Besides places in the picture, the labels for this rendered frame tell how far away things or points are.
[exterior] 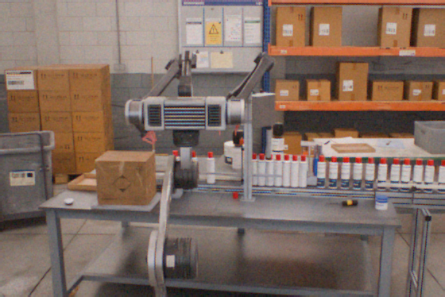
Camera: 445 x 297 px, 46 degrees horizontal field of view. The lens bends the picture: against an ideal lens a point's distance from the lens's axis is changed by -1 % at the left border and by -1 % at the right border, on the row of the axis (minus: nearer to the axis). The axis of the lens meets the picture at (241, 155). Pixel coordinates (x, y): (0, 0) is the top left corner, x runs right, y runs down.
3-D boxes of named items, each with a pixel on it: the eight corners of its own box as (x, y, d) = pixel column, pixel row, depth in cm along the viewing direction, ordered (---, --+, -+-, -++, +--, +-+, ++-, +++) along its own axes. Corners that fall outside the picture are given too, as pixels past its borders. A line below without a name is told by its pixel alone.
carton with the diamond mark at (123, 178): (156, 193, 330) (155, 151, 324) (147, 206, 307) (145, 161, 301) (110, 191, 332) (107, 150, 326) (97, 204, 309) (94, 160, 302)
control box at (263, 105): (275, 124, 322) (276, 93, 318) (257, 128, 310) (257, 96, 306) (262, 122, 329) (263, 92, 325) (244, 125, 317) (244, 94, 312)
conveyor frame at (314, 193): (373, 194, 335) (373, 187, 333) (374, 199, 324) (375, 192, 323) (124, 183, 357) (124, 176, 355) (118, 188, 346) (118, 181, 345)
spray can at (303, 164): (306, 185, 336) (307, 154, 331) (306, 187, 331) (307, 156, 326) (298, 185, 337) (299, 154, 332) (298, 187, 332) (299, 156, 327)
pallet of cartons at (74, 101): (119, 166, 720) (114, 63, 686) (111, 183, 640) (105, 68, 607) (29, 168, 707) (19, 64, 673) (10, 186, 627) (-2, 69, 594)
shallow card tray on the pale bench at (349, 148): (366, 146, 481) (366, 142, 480) (376, 152, 458) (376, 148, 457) (330, 147, 477) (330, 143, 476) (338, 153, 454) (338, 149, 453)
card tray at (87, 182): (125, 180, 364) (125, 175, 363) (111, 191, 339) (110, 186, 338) (84, 179, 368) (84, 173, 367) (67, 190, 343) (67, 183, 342)
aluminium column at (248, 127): (252, 198, 328) (252, 90, 311) (250, 200, 323) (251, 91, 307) (245, 198, 328) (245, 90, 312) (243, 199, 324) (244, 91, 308)
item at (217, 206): (375, 166, 410) (375, 163, 410) (401, 228, 284) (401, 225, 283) (118, 156, 438) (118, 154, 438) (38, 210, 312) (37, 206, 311)
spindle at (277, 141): (284, 159, 398) (284, 121, 391) (283, 162, 389) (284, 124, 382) (272, 158, 399) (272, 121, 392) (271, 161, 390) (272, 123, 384)
